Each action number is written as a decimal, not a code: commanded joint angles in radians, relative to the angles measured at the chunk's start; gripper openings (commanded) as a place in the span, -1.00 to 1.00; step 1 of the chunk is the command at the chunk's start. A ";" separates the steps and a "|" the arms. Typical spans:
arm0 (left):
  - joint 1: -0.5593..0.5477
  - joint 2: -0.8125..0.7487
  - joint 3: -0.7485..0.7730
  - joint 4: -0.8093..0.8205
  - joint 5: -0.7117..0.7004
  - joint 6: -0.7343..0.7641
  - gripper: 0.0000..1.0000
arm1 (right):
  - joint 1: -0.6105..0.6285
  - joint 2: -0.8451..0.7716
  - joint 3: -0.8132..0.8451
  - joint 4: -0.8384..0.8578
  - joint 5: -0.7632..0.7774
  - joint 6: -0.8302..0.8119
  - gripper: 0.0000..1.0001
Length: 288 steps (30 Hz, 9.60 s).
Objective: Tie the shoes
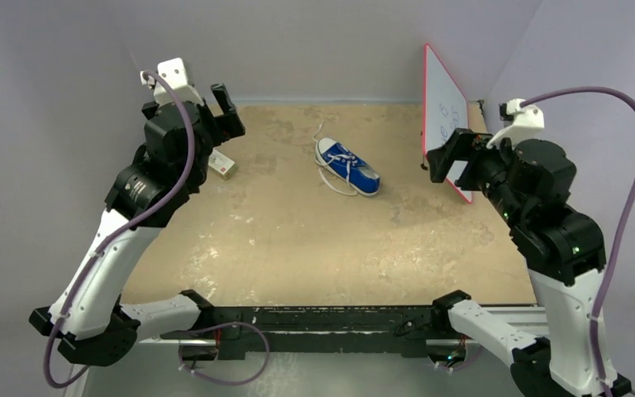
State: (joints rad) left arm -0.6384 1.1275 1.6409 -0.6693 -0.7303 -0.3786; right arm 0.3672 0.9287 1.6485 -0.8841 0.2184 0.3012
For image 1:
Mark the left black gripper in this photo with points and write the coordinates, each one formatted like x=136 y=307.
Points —
x=224 y=126

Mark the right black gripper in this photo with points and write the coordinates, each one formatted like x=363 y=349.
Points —
x=460 y=159

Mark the blue canvas sneaker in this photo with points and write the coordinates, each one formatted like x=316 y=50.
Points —
x=359 y=177

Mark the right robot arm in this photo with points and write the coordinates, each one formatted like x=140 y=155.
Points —
x=528 y=184

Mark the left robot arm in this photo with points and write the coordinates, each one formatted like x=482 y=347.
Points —
x=88 y=325

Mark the small white red box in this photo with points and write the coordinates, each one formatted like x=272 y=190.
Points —
x=222 y=165

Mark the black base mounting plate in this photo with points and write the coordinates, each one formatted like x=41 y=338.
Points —
x=393 y=329

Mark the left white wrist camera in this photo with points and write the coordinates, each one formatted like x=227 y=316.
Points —
x=178 y=76

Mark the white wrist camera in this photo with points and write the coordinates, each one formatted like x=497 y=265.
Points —
x=178 y=76
x=521 y=122

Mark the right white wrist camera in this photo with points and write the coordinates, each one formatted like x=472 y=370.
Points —
x=521 y=122

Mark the white board red frame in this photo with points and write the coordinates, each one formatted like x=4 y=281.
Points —
x=445 y=107

